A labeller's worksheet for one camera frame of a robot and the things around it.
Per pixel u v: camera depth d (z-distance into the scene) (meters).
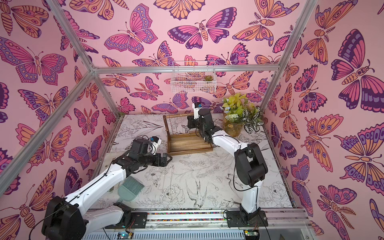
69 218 0.39
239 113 0.96
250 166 0.50
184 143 1.03
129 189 0.83
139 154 0.63
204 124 0.71
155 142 0.74
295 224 0.73
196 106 0.79
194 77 0.95
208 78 0.93
